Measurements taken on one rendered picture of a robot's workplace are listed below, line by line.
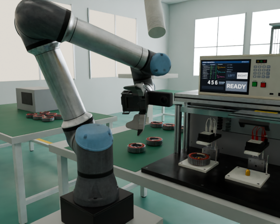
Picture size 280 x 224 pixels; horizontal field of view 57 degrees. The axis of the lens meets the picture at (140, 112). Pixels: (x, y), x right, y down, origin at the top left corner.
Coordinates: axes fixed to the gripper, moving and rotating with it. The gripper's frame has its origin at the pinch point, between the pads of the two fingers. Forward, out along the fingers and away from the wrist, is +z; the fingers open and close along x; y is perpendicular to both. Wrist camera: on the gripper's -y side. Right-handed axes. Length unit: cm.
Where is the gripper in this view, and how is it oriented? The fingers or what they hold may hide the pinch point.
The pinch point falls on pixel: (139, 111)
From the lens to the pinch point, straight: 74.6
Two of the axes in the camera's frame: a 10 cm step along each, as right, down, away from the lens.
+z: -1.4, 2.9, -9.5
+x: -0.4, -9.6, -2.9
